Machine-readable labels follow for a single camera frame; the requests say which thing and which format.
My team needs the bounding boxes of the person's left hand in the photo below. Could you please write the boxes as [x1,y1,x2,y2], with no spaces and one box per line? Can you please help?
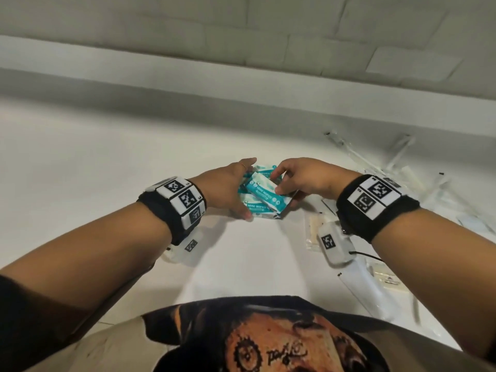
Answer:
[190,158,257,221]

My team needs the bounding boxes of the person's left forearm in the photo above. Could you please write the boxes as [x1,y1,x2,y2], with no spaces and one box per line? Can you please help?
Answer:
[0,201,173,326]

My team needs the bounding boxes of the person's right forearm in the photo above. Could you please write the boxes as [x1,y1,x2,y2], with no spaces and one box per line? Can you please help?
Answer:
[371,208,496,361]

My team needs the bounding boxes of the person's right hand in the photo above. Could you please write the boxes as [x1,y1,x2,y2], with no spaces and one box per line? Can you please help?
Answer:
[270,157,362,209]

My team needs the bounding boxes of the white combs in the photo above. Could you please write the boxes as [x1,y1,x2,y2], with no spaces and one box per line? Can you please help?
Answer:
[337,263,402,322]

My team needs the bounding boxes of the black cable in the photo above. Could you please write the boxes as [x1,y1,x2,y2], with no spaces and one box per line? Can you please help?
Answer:
[348,250,384,264]

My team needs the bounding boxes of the teal wet wipe packets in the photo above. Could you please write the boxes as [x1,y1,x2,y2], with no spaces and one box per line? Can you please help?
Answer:
[237,163,287,221]

